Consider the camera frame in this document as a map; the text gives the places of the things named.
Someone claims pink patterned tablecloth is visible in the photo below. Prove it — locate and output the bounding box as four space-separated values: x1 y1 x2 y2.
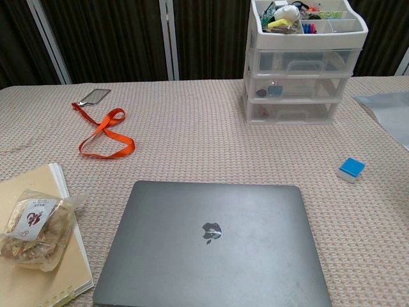
0 75 409 307

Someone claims brown flat item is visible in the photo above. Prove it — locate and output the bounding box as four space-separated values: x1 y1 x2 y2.
270 26 303 35

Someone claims white plastic drawer organiser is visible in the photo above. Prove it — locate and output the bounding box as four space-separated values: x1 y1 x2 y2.
243 0 369 125

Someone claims white frame post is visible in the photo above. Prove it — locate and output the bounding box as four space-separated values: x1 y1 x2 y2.
158 0 180 81
394 47 409 77
27 0 72 85

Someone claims dark clear badge holder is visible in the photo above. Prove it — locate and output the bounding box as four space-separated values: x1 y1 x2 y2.
81 88 111 106

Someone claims dark curtain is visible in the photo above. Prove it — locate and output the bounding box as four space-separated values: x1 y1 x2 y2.
0 0 409 90

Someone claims grey laptop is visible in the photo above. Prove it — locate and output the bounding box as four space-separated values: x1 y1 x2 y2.
92 180 333 307

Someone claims green patterned packet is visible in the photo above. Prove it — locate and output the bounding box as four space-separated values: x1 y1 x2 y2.
316 11 348 20

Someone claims green printed card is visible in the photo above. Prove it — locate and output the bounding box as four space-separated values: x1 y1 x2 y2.
261 6 277 25

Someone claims blue white cube block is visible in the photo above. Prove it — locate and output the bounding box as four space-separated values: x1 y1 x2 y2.
336 157 366 184

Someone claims orange lanyard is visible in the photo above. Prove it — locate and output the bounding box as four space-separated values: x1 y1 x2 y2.
72 102 136 160

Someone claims clear drawer with large handle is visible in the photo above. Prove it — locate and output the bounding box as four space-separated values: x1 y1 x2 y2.
256 48 362 77

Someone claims beige notebook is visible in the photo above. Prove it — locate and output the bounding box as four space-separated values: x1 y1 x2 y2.
0 162 95 307

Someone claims yellow plastic item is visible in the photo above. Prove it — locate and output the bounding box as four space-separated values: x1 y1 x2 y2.
267 18 293 29

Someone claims clear lowest drawer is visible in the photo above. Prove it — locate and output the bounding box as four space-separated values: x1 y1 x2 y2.
248 100 339 125

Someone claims bagged snack with red print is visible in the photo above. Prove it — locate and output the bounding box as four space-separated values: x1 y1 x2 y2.
0 189 89 272

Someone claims white crumpled ball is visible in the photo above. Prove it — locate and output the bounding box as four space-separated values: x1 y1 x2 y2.
274 5 301 23

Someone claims grey clear plastic sheet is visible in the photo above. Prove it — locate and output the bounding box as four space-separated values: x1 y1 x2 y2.
353 91 409 148

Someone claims clear middle drawer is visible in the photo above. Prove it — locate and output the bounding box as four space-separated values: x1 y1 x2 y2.
252 75 350 102

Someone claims black cord bundle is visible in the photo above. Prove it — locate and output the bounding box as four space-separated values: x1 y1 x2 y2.
287 0 313 10

